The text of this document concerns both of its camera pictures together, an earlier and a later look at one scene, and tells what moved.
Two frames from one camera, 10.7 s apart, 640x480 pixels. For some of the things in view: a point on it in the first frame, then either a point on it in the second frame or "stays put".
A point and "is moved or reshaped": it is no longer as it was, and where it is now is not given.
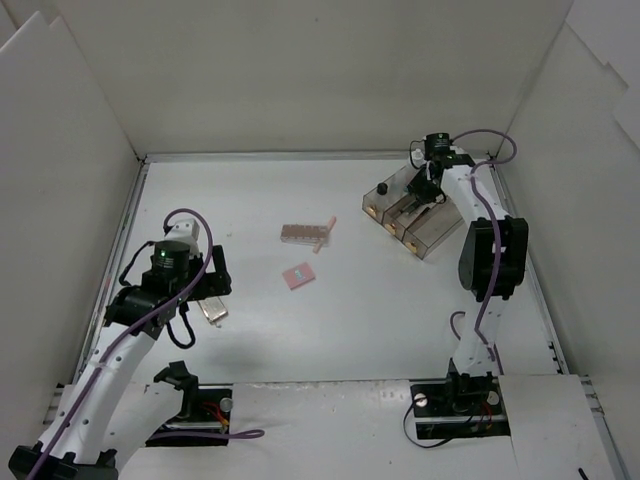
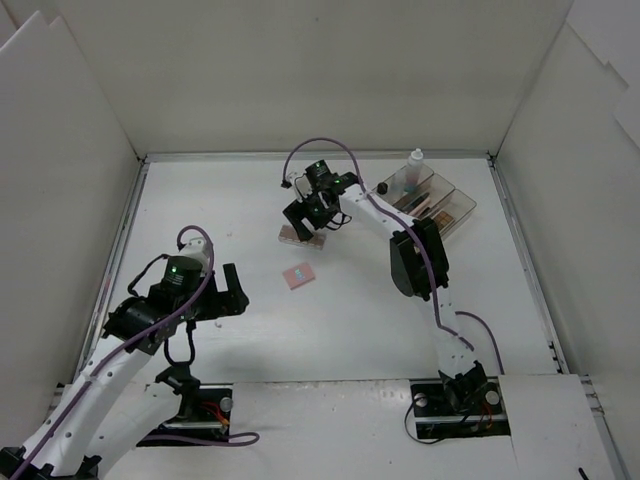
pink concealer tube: x=325 y=236 is moved or reshaped
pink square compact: x=299 y=275 stays put
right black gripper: x=422 y=190 to x=310 y=212
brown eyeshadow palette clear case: x=302 y=234 stays put
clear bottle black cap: x=382 y=194 stays put
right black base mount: x=458 y=406 stays put
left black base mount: x=204 y=408 stays put
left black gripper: x=211 y=282 to x=218 y=301
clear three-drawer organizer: x=420 y=226 stays put
